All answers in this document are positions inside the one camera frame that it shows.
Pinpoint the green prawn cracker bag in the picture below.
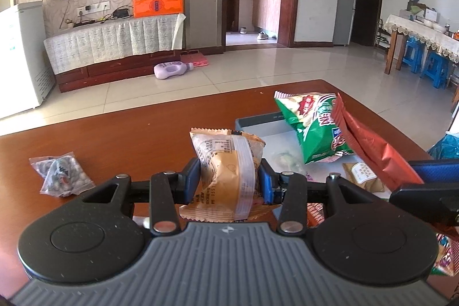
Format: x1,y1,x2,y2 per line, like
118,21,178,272
274,91,353,165
431,234,459,277

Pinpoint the pink floor mat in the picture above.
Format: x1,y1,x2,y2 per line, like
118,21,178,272
180,50,209,68

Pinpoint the clear silver candy packet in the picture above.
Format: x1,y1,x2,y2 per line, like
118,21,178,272
272,151,305,175

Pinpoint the small orange snack packet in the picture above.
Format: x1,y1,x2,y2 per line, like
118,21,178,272
306,203,325,227

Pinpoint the blue plastic stool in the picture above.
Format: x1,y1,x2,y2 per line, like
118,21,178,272
402,37,425,74
420,51,450,89

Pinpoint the beige bread packet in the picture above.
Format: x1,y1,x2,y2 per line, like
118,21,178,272
179,128,277,223

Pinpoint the black router box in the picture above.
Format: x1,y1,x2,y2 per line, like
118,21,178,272
112,8,131,19

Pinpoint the grey shallow box tray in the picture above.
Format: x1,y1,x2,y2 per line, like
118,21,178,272
234,111,392,221

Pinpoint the white lace cabinet cloth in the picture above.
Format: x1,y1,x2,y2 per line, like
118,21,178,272
44,13,186,75

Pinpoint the clear bag of grey candies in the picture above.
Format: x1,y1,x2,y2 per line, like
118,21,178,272
29,152,96,197

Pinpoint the purple detergent bottle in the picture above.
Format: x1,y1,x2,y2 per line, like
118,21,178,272
153,61,194,80

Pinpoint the long orange red snack packet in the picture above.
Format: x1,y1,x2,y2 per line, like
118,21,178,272
331,93,424,191

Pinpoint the red wooden tv cabinet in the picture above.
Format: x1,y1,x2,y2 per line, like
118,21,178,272
55,50,180,92

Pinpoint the dining table with lace cloth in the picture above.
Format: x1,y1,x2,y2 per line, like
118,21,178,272
383,15,458,75

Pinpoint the brown white pastry packet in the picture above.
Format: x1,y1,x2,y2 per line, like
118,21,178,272
342,161,385,193

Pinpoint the white wall power strip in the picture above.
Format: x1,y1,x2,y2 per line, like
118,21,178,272
76,1,110,16

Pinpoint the white chest freezer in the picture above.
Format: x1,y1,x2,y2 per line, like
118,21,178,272
0,1,55,118

